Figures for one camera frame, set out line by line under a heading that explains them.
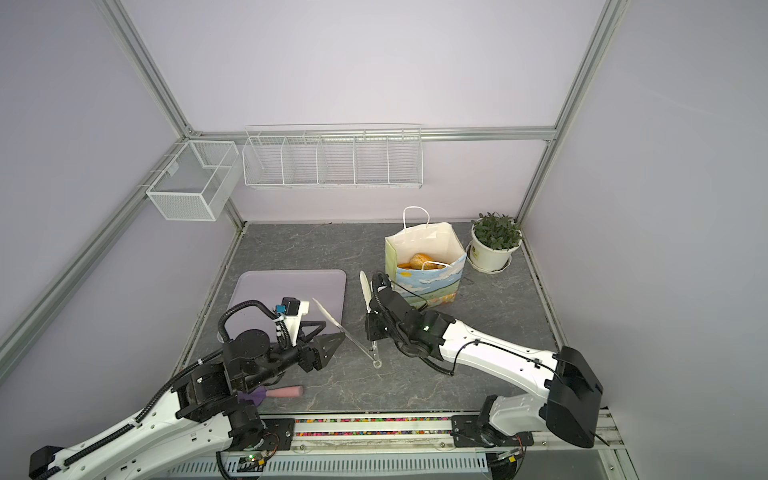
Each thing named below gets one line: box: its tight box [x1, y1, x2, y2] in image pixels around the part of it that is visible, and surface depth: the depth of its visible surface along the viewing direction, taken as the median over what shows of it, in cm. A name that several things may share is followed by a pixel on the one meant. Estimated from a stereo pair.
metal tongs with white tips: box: [312, 270, 382, 369], surface depth 77 cm
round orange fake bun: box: [409, 252, 445, 271], surface depth 91 cm
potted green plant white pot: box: [465, 212, 523, 274], surface depth 98 cm
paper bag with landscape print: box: [385, 206, 467, 308], surface depth 87 cm
